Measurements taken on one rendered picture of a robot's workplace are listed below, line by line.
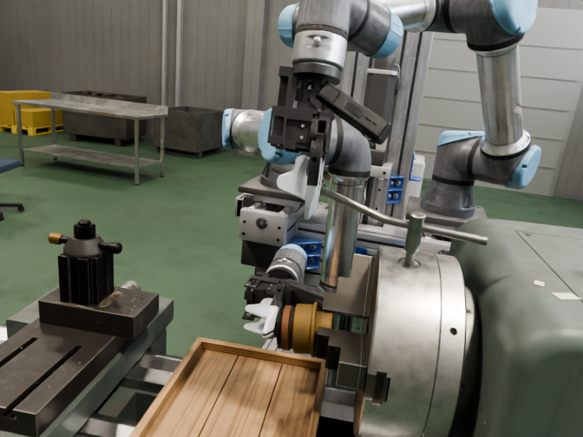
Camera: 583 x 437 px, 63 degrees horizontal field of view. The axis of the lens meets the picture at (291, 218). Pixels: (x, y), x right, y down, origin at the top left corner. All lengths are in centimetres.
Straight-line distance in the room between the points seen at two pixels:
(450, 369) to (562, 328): 16
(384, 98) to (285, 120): 81
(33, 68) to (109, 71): 183
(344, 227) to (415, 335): 44
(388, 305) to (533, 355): 19
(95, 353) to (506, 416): 69
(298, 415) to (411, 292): 37
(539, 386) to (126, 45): 984
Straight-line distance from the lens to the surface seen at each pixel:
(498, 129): 124
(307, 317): 80
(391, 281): 71
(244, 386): 102
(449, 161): 136
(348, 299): 82
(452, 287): 73
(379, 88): 145
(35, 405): 88
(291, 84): 69
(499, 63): 114
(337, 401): 106
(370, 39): 77
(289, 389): 102
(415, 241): 72
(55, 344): 102
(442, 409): 72
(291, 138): 66
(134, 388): 109
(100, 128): 898
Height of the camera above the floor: 149
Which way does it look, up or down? 17 degrees down
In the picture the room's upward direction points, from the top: 6 degrees clockwise
